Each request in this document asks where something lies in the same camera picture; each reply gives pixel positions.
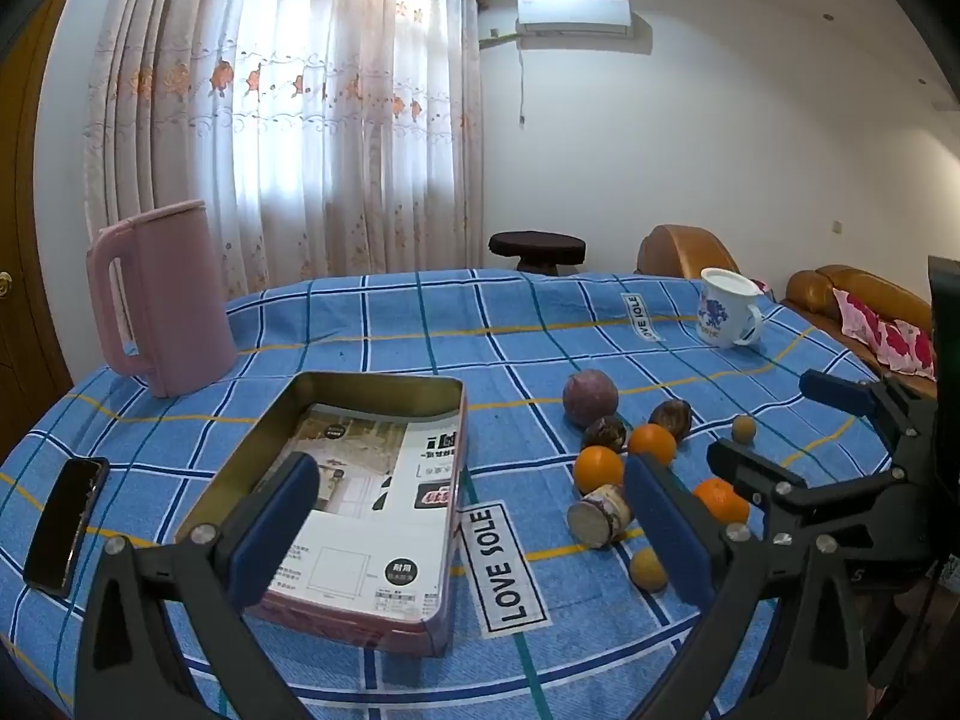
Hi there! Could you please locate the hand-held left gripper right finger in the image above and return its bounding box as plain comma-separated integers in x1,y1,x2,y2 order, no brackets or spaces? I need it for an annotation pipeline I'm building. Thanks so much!
624,454,871,720

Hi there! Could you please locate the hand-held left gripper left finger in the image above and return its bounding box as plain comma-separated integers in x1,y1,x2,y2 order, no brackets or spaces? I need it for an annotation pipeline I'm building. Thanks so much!
75,452,322,720

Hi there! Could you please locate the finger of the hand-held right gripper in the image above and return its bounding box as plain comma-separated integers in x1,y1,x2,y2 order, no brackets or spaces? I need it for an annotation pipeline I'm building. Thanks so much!
799,369,937,467
707,439,913,520

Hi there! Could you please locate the orange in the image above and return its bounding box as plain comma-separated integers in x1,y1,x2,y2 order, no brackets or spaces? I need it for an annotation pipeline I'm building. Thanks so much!
628,424,677,466
691,478,749,526
574,446,625,494

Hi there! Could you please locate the dark brown passion fruit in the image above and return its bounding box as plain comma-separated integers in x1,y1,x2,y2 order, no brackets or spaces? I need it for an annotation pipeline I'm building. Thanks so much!
581,415,627,455
649,400,692,442

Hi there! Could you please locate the rectangular metal tin box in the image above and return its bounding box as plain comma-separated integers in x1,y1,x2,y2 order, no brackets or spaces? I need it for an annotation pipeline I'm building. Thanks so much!
176,371,470,657

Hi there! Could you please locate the pink floral cushion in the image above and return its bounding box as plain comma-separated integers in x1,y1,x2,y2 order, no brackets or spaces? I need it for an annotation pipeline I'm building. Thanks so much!
834,287,938,380

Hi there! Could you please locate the brown leather sofa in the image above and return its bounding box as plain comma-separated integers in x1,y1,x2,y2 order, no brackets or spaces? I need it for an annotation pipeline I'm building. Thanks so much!
784,265,935,383

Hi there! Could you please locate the printed paper leaflet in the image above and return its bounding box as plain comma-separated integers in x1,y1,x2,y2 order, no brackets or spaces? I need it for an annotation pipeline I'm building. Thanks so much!
255,403,460,623

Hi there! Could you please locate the white mug with blue print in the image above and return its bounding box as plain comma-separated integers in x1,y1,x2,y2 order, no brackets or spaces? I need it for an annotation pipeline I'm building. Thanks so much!
695,268,766,349

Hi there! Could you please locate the large purple passion fruit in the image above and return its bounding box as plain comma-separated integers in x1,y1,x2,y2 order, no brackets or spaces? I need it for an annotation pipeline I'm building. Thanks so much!
563,369,620,428

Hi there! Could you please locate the wooden chair back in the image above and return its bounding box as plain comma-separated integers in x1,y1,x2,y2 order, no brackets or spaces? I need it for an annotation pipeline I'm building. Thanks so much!
637,225,743,278

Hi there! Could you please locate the black smartphone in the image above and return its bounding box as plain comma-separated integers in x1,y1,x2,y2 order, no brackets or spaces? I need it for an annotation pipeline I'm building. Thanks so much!
22,456,110,597

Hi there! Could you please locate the pink kettle jug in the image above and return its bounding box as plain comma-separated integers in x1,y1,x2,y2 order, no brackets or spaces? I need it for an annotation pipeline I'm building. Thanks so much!
86,200,238,398

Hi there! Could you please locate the blue plaid tablecloth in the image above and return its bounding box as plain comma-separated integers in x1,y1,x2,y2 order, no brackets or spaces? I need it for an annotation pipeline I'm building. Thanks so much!
0,268,916,720

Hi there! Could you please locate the dark round stool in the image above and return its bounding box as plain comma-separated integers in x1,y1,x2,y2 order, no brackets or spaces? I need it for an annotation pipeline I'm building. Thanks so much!
489,231,587,276

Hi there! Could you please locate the sheer floral curtain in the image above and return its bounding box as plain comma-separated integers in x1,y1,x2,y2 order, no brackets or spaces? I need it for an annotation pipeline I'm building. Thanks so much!
82,0,488,301

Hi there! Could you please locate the wooden door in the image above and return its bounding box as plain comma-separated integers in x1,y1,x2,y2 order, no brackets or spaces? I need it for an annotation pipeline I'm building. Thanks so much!
0,0,85,458

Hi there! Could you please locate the white air conditioner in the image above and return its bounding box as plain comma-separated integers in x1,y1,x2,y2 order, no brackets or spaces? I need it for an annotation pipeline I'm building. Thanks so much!
515,0,635,37

